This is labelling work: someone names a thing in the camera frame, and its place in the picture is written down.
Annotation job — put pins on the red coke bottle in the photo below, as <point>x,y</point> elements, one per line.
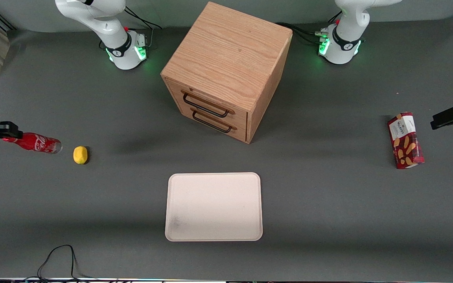
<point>37,143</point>

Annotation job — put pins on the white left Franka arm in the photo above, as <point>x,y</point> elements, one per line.
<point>346,35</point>

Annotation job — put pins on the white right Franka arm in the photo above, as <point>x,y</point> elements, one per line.
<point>108,27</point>

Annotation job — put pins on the cream plastic tray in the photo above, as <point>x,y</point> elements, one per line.
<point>213,206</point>

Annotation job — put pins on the red shortbread cookie box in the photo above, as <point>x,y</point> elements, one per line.
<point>405,140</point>

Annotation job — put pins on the yellow lemon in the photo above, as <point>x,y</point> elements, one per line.
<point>80,155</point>

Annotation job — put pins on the wooden drawer front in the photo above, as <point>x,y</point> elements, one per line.
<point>226,130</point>
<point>210,103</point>

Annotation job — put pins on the wooden two-drawer cabinet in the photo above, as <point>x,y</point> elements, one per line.
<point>226,59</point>

